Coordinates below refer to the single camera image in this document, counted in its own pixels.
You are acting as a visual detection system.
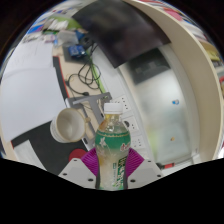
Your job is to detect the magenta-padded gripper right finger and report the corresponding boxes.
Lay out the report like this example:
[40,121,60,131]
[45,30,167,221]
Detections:
[124,148,164,190]

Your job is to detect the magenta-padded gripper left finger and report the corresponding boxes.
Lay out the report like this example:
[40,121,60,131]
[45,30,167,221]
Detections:
[57,148,100,190]

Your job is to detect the green-labelled drink bottle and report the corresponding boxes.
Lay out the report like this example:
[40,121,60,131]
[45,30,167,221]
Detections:
[94,102,132,192]

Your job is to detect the flat round red coaster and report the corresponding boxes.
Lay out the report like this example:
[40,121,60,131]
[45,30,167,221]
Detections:
[68,148,88,161]

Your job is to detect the black desk mat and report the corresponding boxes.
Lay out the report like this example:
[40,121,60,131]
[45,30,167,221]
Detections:
[10,120,98,176]

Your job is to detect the white cup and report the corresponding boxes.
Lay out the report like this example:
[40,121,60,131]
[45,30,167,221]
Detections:
[49,107,92,144]

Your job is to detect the grey metal laptop stand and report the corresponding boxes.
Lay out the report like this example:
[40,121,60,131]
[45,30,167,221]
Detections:
[64,92,113,149]

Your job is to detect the white paper sheets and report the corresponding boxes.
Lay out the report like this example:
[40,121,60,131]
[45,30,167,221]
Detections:
[0,39,68,141]

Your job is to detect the black red-edged mat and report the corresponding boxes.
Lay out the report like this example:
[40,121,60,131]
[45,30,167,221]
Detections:
[52,55,71,101]

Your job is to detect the small blue box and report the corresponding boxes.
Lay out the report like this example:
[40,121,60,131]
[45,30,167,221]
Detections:
[68,44,87,58]

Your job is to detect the clear plastic box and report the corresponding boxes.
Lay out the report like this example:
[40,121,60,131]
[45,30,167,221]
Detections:
[58,31,79,48]

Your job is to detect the black computer monitor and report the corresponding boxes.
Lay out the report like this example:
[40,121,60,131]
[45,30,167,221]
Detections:
[71,0,172,69]

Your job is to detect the black cables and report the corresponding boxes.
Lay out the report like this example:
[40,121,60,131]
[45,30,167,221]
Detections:
[64,43,104,98]

